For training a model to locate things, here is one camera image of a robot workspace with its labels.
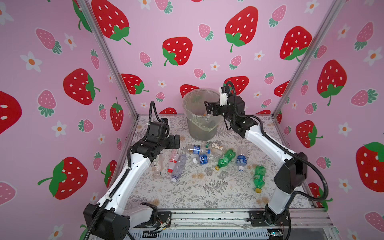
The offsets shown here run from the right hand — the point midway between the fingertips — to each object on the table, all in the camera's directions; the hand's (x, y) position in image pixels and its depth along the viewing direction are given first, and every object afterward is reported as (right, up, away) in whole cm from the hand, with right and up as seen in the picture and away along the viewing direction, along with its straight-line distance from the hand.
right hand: (212, 99), depth 78 cm
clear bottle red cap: (-23, -33, +15) cm, 43 cm away
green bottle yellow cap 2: (+28, -44, +5) cm, 52 cm away
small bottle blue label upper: (-8, -29, +17) cm, 35 cm away
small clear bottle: (-32, -39, +12) cm, 52 cm away
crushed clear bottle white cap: (-19, -40, +15) cm, 47 cm away
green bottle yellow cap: (+9, -34, +12) cm, 38 cm away
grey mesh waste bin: (-7, -20, +26) cm, 34 cm away
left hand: (-21, -20, 0) cm, 29 cm away
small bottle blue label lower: (-2, -34, +12) cm, 37 cm away
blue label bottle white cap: (+20, -34, +12) cm, 41 cm away
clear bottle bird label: (+5, -29, +17) cm, 34 cm away
